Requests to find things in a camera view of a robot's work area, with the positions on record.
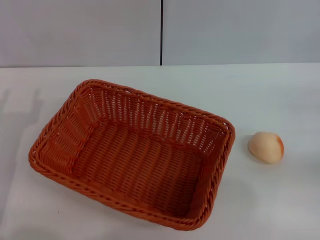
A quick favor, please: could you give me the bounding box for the orange woven plastic basket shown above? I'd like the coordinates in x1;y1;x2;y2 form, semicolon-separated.
28;79;236;232

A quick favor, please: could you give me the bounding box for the pale peach with red blush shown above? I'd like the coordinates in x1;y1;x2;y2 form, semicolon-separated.
247;131;285;165

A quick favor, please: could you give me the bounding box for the black vertical wall seam strip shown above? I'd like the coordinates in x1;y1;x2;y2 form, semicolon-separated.
159;0;164;67

